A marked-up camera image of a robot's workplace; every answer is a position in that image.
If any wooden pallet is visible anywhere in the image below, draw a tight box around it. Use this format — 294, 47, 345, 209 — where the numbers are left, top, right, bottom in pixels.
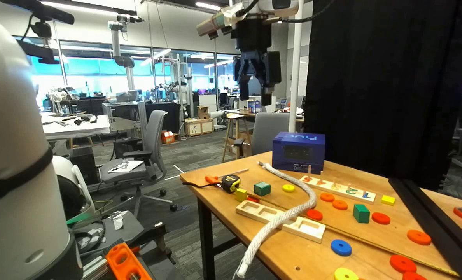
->
235, 199, 327, 244

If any orange clamp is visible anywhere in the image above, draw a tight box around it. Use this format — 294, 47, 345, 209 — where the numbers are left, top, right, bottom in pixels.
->
105, 242, 154, 280

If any blue ring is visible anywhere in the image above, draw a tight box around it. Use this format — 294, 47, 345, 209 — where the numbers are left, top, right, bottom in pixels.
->
330, 239, 353, 257

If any large yellow ring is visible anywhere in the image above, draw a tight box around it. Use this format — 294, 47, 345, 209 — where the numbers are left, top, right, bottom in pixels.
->
334, 267, 359, 280

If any white rope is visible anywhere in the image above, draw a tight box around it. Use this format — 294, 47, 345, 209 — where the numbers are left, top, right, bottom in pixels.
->
233, 161, 317, 279

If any camera on mount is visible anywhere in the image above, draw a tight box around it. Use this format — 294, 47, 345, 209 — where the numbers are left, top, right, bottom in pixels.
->
0, 0, 75, 65

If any black frame bar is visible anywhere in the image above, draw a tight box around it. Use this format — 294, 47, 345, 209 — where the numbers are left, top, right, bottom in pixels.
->
388, 178, 462, 280

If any crumpled clear plastic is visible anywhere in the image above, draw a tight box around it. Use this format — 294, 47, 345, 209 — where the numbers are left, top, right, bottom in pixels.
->
110, 210, 129, 231

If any black computer case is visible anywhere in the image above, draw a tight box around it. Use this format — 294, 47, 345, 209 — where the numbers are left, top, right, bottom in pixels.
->
69, 146, 100, 186

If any black curtain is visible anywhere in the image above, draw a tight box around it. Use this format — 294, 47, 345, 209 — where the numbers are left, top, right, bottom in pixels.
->
303, 0, 462, 192

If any white table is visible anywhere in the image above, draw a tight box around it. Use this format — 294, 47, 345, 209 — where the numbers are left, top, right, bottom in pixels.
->
40, 112, 111, 141

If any grey office chair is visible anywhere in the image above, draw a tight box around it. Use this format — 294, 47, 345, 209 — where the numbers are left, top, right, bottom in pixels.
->
99, 110, 174, 219

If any blue cardboard box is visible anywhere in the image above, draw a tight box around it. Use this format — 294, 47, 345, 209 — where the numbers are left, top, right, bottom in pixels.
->
272, 131, 326, 175

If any yellow black tape measure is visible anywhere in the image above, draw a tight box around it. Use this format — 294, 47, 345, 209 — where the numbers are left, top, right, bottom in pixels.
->
221, 174, 242, 194

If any wooden stool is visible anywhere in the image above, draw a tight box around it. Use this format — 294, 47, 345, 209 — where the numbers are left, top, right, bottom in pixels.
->
222, 112, 252, 163

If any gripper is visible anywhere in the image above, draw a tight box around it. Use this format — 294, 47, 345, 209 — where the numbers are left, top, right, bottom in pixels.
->
234, 16, 282, 107

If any white pole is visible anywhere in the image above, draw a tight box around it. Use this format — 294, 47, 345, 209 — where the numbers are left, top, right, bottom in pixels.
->
288, 0, 305, 133

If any wooden crate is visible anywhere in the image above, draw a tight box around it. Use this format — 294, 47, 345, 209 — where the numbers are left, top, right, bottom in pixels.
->
184, 118, 215, 137

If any wooden number peg board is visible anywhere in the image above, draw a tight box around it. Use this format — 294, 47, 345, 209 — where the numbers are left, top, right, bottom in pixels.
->
299, 165, 377, 205

